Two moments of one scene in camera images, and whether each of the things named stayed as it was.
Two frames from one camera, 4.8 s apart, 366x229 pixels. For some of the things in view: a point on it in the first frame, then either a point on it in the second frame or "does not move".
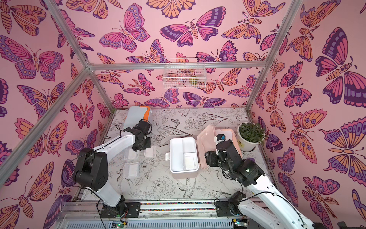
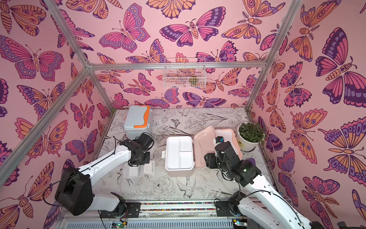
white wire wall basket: (184, 73) does not move
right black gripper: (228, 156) does not move
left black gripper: (148, 145) → (147, 161)
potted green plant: (249, 134) does not move
